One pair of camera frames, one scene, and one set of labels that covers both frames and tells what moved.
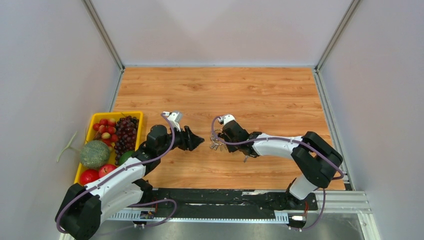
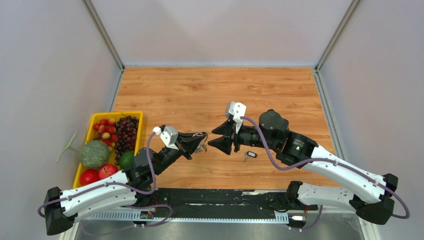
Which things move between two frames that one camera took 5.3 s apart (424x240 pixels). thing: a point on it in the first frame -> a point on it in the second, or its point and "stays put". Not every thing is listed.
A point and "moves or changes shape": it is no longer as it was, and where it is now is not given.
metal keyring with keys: (217, 140) moves or changes shape
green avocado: (124, 156) stays put
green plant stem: (69, 146) stays put
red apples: (88, 175) stays put
